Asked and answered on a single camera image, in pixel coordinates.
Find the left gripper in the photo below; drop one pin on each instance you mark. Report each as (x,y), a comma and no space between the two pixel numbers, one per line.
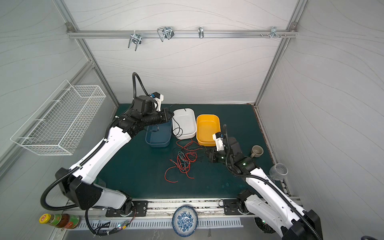
(163,113)

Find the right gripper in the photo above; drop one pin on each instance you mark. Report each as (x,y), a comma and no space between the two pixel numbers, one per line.
(214,155)

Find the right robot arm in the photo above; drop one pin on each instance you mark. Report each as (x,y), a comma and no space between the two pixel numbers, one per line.
(275,209)

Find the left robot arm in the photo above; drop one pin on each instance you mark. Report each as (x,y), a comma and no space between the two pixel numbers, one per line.
(77,182)

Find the white plastic bin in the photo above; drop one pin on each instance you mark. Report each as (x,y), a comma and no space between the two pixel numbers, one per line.
(184,124)

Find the blue plastic bin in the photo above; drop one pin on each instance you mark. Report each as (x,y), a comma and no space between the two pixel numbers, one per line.
(159,136)

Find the yellow plastic bin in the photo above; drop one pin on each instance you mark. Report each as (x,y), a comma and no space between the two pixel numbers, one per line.
(207,126)

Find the beige mug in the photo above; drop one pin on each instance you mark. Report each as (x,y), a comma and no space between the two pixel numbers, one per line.
(257,151)

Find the clear glass jar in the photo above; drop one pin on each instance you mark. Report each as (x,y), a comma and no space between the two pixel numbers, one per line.
(278,172)

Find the blue white patterned plate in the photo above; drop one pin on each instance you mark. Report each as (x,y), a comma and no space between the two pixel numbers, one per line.
(185,221)

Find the metal clamp hook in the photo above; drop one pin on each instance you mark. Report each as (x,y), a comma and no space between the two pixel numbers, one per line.
(135,39)

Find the metal U-bolt hook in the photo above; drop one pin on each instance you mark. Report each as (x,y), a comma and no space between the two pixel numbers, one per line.
(165,33)

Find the aluminium crossbar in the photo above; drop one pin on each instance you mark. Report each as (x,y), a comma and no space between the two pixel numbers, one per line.
(179,34)

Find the metal corner hook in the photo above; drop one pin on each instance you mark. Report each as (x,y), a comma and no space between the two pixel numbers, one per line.
(273,34)

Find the sauce bottle yellow cap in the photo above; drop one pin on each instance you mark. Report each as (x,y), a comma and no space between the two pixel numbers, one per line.
(61,221)

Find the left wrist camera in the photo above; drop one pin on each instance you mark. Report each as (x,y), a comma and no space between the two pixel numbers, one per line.
(158,98)

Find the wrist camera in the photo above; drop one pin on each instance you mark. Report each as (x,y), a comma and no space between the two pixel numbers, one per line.
(218,139)
(158,98)

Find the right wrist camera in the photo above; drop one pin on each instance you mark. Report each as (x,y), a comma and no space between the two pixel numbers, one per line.
(218,139)

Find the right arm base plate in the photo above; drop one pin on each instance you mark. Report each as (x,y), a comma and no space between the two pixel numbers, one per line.
(233,207)

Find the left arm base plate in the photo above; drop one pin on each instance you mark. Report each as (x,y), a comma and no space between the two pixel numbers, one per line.
(137,208)

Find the small metal bracket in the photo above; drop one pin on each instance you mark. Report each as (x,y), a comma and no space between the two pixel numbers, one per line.
(201,32)

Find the white wire basket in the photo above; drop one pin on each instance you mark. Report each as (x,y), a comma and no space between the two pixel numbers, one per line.
(58,125)

